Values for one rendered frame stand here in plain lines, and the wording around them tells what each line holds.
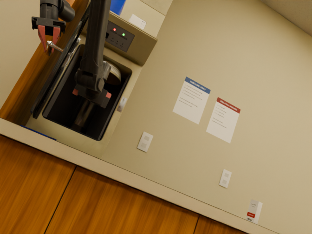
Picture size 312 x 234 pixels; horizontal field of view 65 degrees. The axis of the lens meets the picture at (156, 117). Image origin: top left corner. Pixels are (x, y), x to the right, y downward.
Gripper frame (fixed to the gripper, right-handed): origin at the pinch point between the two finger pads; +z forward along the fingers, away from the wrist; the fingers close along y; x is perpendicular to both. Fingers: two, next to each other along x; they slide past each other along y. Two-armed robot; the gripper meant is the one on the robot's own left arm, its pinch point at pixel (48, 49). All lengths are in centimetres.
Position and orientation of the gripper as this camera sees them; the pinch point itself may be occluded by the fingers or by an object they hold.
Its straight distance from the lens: 90.6
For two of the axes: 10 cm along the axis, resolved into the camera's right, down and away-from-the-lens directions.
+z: 0.5, 9.9, -1.3
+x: 4.1, -1.4, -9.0
